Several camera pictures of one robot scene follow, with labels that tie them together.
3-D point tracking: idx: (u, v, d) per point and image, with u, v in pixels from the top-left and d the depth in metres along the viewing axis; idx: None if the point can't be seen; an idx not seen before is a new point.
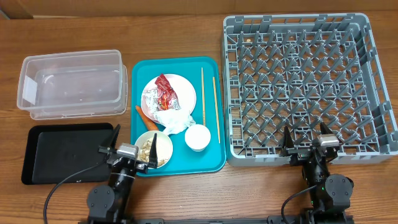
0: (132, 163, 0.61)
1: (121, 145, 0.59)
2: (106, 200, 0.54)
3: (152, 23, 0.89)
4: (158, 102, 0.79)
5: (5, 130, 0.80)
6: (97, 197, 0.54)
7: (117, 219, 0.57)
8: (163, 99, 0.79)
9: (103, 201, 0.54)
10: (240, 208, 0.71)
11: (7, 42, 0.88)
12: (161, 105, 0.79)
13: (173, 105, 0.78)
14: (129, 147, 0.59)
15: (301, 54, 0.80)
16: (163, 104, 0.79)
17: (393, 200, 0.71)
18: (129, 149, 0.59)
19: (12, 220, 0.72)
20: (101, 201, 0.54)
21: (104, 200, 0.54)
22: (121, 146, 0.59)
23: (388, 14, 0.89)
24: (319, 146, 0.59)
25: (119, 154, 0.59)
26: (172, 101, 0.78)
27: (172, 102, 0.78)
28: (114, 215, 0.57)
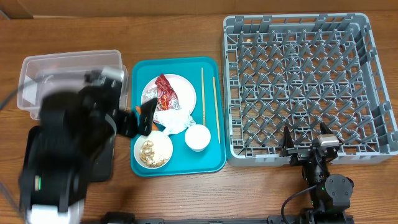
0: (116, 89, 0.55)
1: (106, 68, 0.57)
2: (53, 114, 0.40)
3: (152, 23, 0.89)
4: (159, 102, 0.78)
5: (5, 131, 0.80)
6: None
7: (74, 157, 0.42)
8: (163, 99, 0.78)
9: (50, 114, 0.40)
10: (240, 208, 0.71)
11: (7, 42, 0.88)
12: (161, 105, 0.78)
13: (173, 105, 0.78)
14: (112, 71, 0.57)
15: (301, 55, 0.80)
16: (163, 104, 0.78)
17: (393, 200, 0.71)
18: (114, 71, 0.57)
19: (12, 220, 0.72)
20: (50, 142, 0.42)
21: (58, 145, 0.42)
22: (105, 68, 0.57)
23: (387, 14, 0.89)
24: (319, 146, 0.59)
25: (106, 74, 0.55)
26: (173, 101, 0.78)
27: (172, 102, 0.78)
28: (73, 145, 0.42)
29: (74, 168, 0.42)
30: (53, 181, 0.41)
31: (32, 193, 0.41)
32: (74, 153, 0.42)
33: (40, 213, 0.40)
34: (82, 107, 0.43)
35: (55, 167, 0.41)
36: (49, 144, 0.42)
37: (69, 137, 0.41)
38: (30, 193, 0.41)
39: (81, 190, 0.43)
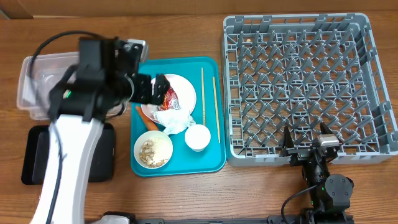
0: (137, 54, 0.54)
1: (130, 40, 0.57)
2: (86, 43, 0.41)
3: (152, 23, 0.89)
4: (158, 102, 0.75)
5: (5, 130, 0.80)
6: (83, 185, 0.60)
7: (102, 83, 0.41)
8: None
9: (84, 44, 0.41)
10: (240, 208, 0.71)
11: (7, 42, 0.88)
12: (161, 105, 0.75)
13: (173, 105, 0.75)
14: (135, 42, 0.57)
15: (301, 54, 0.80)
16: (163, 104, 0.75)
17: (394, 200, 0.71)
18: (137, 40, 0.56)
19: (12, 220, 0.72)
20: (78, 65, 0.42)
21: (87, 74, 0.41)
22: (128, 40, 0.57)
23: (387, 14, 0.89)
24: (319, 146, 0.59)
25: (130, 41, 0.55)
26: (173, 102, 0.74)
27: (173, 102, 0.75)
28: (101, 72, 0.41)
29: (103, 84, 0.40)
30: (77, 96, 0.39)
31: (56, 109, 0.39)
32: (101, 75, 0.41)
33: (68, 122, 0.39)
34: (109, 45, 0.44)
35: (81, 86, 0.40)
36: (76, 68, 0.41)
37: (97, 66, 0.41)
38: (55, 106, 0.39)
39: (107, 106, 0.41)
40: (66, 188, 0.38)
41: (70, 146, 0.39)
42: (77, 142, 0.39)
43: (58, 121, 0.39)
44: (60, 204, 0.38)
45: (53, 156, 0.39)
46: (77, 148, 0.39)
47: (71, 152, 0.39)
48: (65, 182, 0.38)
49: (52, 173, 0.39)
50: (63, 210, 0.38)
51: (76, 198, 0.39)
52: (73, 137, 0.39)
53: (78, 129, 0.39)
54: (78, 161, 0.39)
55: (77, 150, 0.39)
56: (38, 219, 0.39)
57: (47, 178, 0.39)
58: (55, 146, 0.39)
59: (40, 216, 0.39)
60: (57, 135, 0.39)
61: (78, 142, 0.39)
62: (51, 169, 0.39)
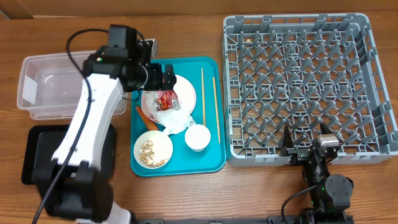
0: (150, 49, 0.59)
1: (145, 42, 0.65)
2: (116, 28, 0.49)
3: (152, 23, 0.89)
4: (158, 102, 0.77)
5: (5, 130, 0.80)
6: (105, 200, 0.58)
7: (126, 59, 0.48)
8: (163, 99, 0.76)
9: (113, 29, 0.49)
10: (240, 208, 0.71)
11: (7, 41, 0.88)
12: (161, 104, 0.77)
13: (173, 105, 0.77)
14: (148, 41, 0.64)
15: (301, 55, 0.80)
16: (163, 104, 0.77)
17: (393, 200, 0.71)
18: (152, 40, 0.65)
19: (12, 220, 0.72)
20: (106, 45, 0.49)
21: (113, 51, 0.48)
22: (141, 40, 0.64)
23: (387, 14, 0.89)
24: (319, 146, 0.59)
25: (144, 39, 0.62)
26: (173, 102, 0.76)
27: (173, 102, 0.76)
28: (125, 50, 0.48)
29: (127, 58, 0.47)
30: (106, 62, 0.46)
31: (87, 71, 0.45)
32: (125, 53, 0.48)
33: (96, 77, 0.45)
34: (133, 32, 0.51)
35: (110, 57, 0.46)
36: (105, 48, 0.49)
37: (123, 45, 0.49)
38: (87, 69, 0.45)
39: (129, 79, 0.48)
40: (91, 126, 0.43)
41: (97, 94, 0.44)
42: (104, 91, 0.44)
43: (89, 76, 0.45)
44: (83, 137, 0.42)
45: (82, 101, 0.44)
46: (104, 96, 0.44)
47: (98, 98, 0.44)
48: (91, 121, 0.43)
49: (79, 114, 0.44)
50: (86, 143, 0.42)
51: (98, 137, 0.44)
52: (101, 86, 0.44)
53: (106, 80, 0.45)
54: (104, 106, 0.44)
55: (103, 98, 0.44)
56: (63, 148, 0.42)
57: (75, 117, 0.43)
58: (85, 93, 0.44)
59: (65, 144, 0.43)
60: (87, 83, 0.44)
61: (106, 91, 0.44)
62: (79, 111, 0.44)
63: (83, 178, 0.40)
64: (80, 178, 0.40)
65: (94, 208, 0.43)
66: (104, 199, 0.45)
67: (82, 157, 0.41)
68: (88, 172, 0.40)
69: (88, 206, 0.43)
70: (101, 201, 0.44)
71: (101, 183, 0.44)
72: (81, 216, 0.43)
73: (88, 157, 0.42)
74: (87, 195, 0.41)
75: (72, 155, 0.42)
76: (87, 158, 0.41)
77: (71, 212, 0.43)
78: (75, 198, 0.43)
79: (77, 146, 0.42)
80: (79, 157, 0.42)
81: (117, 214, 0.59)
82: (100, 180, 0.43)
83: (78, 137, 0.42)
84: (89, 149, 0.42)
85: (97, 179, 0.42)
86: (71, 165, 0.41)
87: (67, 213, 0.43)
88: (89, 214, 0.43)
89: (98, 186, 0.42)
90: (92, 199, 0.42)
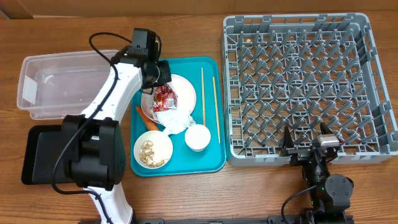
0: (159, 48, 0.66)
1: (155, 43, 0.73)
2: (139, 32, 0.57)
3: (152, 23, 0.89)
4: (155, 99, 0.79)
5: (4, 130, 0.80)
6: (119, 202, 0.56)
7: (145, 58, 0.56)
8: (160, 96, 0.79)
9: (137, 32, 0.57)
10: (240, 208, 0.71)
11: (7, 41, 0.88)
12: (158, 101, 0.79)
13: (168, 103, 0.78)
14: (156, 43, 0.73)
15: (301, 55, 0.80)
16: (159, 100, 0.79)
17: (393, 200, 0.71)
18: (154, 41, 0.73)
19: (12, 220, 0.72)
20: (130, 45, 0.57)
21: (135, 50, 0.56)
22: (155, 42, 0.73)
23: (388, 14, 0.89)
24: (319, 146, 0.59)
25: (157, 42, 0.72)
26: (169, 99, 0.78)
27: (168, 100, 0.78)
28: (145, 51, 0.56)
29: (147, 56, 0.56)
30: (131, 57, 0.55)
31: (115, 61, 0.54)
32: (147, 52, 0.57)
33: (122, 65, 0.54)
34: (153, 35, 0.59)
35: (133, 54, 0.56)
36: (129, 47, 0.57)
37: (145, 46, 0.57)
38: (115, 60, 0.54)
39: (147, 73, 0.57)
40: (115, 96, 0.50)
41: (123, 75, 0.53)
42: (129, 74, 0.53)
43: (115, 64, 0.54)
44: (108, 102, 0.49)
45: (109, 79, 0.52)
46: (127, 78, 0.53)
47: (123, 78, 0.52)
48: (115, 94, 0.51)
49: (106, 88, 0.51)
50: (110, 106, 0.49)
51: (119, 106, 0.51)
52: (126, 70, 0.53)
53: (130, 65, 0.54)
54: (127, 84, 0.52)
55: (127, 79, 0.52)
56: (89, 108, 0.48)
57: (102, 90, 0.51)
58: (112, 75, 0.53)
59: (91, 106, 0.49)
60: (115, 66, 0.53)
61: (130, 73, 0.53)
62: (106, 86, 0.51)
63: (106, 131, 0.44)
64: (104, 130, 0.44)
65: (111, 167, 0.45)
66: (119, 163, 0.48)
67: (106, 115, 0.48)
68: (112, 126, 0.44)
69: (105, 165, 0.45)
70: (116, 162, 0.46)
71: (119, 144, 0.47)
72: (97, 175, 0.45)
73: (111, 115, 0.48)
74: (108, 150, 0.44)
75: (97, 114, 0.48)
76: (111, 116, 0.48)
77: (88, 170, 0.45)
78: (94, 157, 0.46)
79: (102, 107, 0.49)
80: (104, 115, 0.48)
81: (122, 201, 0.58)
82: (119, 140, 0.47)
83: (105, 99, 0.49)
84: (112, 111, 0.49)
85: (117, 137, 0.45)
86: (96, 121, 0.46)
87: (83, 172, 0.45)
88: (104, 172, 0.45)
89: (117, 144, 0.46)
90: (111, 155, 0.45)
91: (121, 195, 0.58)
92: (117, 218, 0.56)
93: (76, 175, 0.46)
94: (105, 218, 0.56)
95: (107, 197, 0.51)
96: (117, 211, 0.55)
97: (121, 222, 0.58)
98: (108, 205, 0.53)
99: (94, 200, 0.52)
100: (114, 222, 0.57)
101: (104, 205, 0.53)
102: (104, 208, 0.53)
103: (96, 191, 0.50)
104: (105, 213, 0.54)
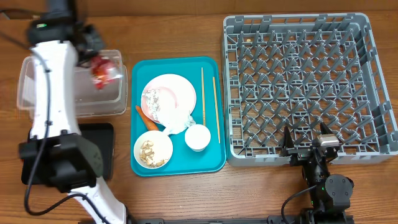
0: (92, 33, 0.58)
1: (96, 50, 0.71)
2: None
3: (152, 23, 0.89)
4: None
5: (5, 130, 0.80)
6: (108, 198, 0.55)
7: (67, 21, 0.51)
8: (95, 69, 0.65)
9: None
10: (241, 208, 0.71)
11: (7, 41, 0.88)
12: None
13: (111, 73, 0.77)
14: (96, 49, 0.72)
15: (301, 54, 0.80)
16: None
17: (393, 200, 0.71)
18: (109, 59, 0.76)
19: (12, 220, 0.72)
20: (45, 15, 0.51)
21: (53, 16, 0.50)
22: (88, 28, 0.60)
23: (387, 14, 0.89)
24: (319, 146, 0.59)
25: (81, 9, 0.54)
26: (110, 70, 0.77)
27: (110, 71, 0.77)
28: (64, 14, 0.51)
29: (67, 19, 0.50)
30: (50, 28, 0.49)
31: (35, 42, 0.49)
32: (68, 14, 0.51)
33: (46, 48, 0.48)
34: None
35: (50, 22, 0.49)
36: (46, 16, 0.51)
37: (64, 10, 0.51)
38: (34, 38, 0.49)
39: (75, 39, 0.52)
40: (57, 94, 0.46)
41: (53, 63, 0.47)
42: (57, 60, 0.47)
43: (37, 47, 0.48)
44: (53, 109, 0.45)
45: (40, 74, 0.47)
46: (58, 64, 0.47)
47: (55, 67, 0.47)
48: (55, 90, 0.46)
49: (41, 88, 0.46)
50: (58, 113, 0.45)
51: (68, 106, 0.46)
52: (53, 56, 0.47)
53: (55, 48, 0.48)
54: (63, 73, 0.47)
55: (58, 66, 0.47)
56: (37, 125, 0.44)
57: (38, 94, 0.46)
58: (40, 66, 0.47)
59: (38, 119, 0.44)
60: (37, 54, 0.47)
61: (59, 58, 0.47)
62: (41, 85, 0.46)
63: (67, 146, 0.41)
64: (64, 146, 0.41)
65: (88, 169, 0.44)
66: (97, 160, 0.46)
67: (59, 127, 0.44)
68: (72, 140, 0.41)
69: (82, 169, 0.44)
70: (92, 163, 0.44)
71: (88, 145, 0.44)
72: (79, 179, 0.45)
73: (64, 125, 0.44)
74: (78, 159, 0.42)
75: (49, 129, 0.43)
76: (66, 127, 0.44)
77: (67, 180, 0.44)
78: (66, 165, 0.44)
79: (51, 119, 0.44)
80: (56, 128, 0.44)
81: (109, 196, 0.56)
82: (86, 143, 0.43)
83: (48, 109, 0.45)
84: (63, 118, 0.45)
85: (83, 143, 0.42)
86: (53, 137, 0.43)
87: (63, 182, 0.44)
88: (84, 175, 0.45)
89: (85, 150, 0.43)
90: (83, 162, 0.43)
91: (108, 191, 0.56)
92: (112, 216, 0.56)
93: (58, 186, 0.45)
94: (100, 219, 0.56)
95: (94, 195, 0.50)
96: (108, 207, 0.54)
97: (117, 219, 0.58)
98: (97, 203, 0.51)
99: (83, 201, 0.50)
100: (110, 221, 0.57)
101: (93, 204, 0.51)
102: (96, 207, 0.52)
103: (81, 191, 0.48)
104: (97, 210, 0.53)
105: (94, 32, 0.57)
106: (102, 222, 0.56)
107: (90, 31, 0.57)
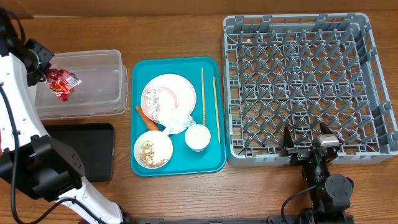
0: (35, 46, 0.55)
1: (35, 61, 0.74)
2: None
3: (152, 23, 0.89)
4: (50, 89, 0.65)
5: None
6: (100, 198, 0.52)
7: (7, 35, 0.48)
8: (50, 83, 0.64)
9: None
10: (240, 208, 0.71)
11: None
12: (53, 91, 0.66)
13: (69, 83, 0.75)
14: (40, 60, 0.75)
15: (301, 55, 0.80)
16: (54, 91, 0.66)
17: (394, 200, 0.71)
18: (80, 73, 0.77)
19: (12, 219, 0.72)
20: None
21: None
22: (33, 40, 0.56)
23: (387, 14, 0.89)
24: (319, 146, 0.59)
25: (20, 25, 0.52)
26: (69, 80, 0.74)
27: (69, 81, 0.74)
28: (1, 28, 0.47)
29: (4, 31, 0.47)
30: None
31: None
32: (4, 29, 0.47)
33: None
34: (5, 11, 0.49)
35: None
36: None
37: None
38: None
39: (18, 51, 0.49)
40: (15, 103, 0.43)
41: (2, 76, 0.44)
42: (7, 71, 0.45)
43: None
44: (17, 118, 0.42)
45: None
46: (8, 74, 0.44)
47: (5, 78, 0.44)
48: (12, 100, 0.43)
49: None
50: (23, 121, 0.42)
51: (32, 113, 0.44)
52: (2, 69, 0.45)
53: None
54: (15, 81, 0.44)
55: (9, 76, 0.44)
56: (4, 139, 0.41)
57: None
58: None
59: (4, 134, 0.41)
60: None
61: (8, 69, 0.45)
62: None
63: (42, 150, 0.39)
64: (38, 150, 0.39)
65: (69, 169, 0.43)
66: (73, 158, 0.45)
67: (29, 134, 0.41)
68: (45, 141, 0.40)
69: (63, 170, 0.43)
70: (71, 162, 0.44)
71: (63, 145, 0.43)
72: (63, 182, 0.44)
73: (33, 130, 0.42)
74: (56, 162, 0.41)
75: (19, 139, 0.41)
76: (35, 132, 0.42)
77: (51, 186, 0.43)
78: (47, 172, 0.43)
79: (18, 129, 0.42)
80: (27, 135, 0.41)
81: (101, 196, 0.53)
82: (60, 144, 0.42)
83: (12, 119, 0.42)
84: (30, 124, 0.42)
85: (56, 144, 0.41)
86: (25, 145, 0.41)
87: (48, 190, 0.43)
88: (68, 177, 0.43)
89: (61, 150, 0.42)
90: (63, 162, 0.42)
91: (99, 191, 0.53)
92: (107, 215, 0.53)
93: (43, 195, 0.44)
94: (95, 221, 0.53)
95: (84, 196, 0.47)
96: (102, 207, 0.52)
97: (113, 218, 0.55)
98: (90, 203, 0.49)
99: (73, 205, 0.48)
100: (107, 221, 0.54)
101: (86, 206, 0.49)
102: (88, 209, 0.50)
103: (69, 195, 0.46)
104: (91, 213, 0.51)
105: (37, 44, 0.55)
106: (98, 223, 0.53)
107: (33, 45, 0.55)
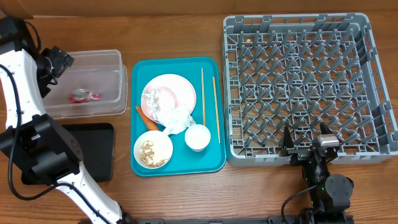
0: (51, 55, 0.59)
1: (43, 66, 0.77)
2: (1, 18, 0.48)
3: (152, 23, 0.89)
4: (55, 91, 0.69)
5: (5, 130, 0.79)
6: (100, 191, 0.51)
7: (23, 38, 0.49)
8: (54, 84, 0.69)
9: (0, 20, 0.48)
10: (240, 208, 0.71)
11: None
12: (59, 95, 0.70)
13: None
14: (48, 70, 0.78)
15: (301, 54, 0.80)
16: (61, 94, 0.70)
17: (393, 200, 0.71)
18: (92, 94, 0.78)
19: (12, 219, 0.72)
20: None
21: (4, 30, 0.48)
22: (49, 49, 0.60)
23: (387, 14, 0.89)
24: (319, 146, 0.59)
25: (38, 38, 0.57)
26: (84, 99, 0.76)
27: None
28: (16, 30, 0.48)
29: (21, 32, 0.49)
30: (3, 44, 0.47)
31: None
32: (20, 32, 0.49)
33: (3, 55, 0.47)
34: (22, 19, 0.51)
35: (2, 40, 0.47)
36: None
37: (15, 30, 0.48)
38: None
39: (32, 51, 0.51)
40: (22, 89, 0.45)
41: (13, 66, 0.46)
42: (18, 62, 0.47)
43: None
44: (22, 100, 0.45)
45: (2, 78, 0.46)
46: (19, 66, 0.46)
47: (16, 68, 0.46)
48: (21, 88, 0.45)
49: (7, 86, 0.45)
50: (27, 103, 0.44)
51: (37, 98, 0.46)
52: (12, 60, 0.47)
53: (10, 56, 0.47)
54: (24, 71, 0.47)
55: (20, 68, 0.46)
56: (9, 117, 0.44)
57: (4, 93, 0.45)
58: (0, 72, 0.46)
59: (9, 114, 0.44)
60: None
61: (19, 61, 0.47)
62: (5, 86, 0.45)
63: (41, 128, 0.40)
64: (39, 128, 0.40)
65: (67, 152, 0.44)
66: (73, 143, 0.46)
67: (32, 114, 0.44)
68: (45, 120, 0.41)
69: (61, 152, 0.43)
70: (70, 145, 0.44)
71: (63, 128, 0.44)
72: (61, 164, 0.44)
73: (36, 111, 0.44)
74: (56, 142, 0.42)
75: (22, 118, 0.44)
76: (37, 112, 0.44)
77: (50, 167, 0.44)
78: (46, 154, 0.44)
79: (22, 109, 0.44)
80: (29, 115, 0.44)
81: (101, 190, 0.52)
82: (60, 126, 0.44)
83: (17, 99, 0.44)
84: (33, 106, 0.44)
85: (56, 124, 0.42)
86: (27, 124, 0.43)
87: (46, 171, 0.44)
88: (66, 159, 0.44)
89: (61, 131, 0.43)
90: (61, 144, 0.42)
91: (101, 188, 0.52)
92: (106, 208, 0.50)
93: (40, 177, 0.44)
94: (94, 214, 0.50)
95: (81, 181, 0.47)
96: (101, 199, 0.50)
97: (112, 213, 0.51)
98: (88, 193, 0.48)
99: (71, 192, 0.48)
100: (106, 216, 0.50)
101: (84, 196, 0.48)
102: (86, 198, 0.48)
103: (68, 180, 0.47)
104: (89, 203, 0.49)
105: (52, 52, 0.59)
106: (96, 216, 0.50)
107: (48, 53, 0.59)
